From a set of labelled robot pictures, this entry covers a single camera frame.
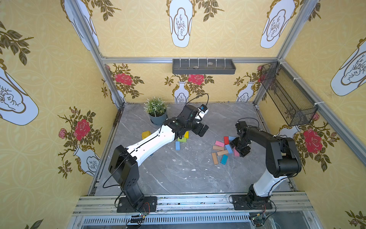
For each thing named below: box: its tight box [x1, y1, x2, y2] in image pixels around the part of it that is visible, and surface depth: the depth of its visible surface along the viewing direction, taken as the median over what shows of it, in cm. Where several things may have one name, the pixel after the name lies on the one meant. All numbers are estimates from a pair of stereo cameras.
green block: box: [177, 137, 187, 143], surface depth 100 cm
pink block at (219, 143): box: [214, 140, 225, 148], surface depth 99 cm
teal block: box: [220, 154, 229, 166], surface depth 92 cm
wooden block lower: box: [211, 152, 219, 165], surface depth 92 cm
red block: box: [223, 136, 229, 145], surface depth 102 cm
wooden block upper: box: [212, 145, 225, 151], surface depth 97 cm
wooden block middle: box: [216, 149, 229, 157], surface depth 94 cm
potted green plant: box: [143, 96, 171, 125], surface depth 97 cm
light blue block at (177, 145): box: [175, 141, 181, 151], surface depth 97 cm
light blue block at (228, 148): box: [224, 144, 234, 154], surface depth 94 cm
